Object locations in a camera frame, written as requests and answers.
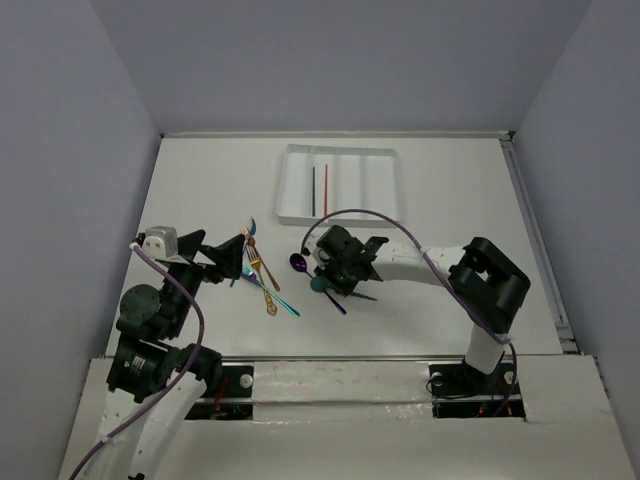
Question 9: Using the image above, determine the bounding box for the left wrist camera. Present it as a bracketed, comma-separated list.
[130, 226, 179, 260]

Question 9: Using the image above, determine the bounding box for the gold ornate fork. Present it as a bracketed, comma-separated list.
[247, 236, 278, 316]

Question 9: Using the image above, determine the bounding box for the teal plastic spoon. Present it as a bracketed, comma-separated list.
[310, 276, 332, 293]

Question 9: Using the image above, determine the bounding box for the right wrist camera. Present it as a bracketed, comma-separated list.
[305, 242, 330, 264]

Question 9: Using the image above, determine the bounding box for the iridescent rainbow fork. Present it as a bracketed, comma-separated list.
[242, 266, 300, 317]

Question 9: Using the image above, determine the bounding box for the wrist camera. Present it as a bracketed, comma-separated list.
[130, 226, 179, 260]
[305, 242, 330, 264]

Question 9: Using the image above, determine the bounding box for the white cutlery tray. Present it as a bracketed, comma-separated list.
[275, 144, 405, 227]

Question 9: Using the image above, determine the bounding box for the orange chopstick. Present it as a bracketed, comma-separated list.
[323, 164, 329, 216]

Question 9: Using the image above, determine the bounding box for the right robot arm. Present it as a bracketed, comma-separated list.
[301, 225, 531, 396]

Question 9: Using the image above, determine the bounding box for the rose gold fork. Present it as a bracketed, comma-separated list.
[241, 227, 280, 292]

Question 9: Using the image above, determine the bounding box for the dark blue plastic knife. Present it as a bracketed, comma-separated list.
[351, 292, 378, 301]

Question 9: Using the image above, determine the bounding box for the dark blue chopstick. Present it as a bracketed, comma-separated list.
[311, 166, 317, 218]

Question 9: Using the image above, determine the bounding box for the purple metal spoon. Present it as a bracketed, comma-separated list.
[289, 253, 346, 315]

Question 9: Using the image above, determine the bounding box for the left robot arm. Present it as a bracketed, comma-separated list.
[81, 226, 245, 479]

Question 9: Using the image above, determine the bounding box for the blue plastic fork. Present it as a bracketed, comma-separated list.
[230, 217, 256, 287]

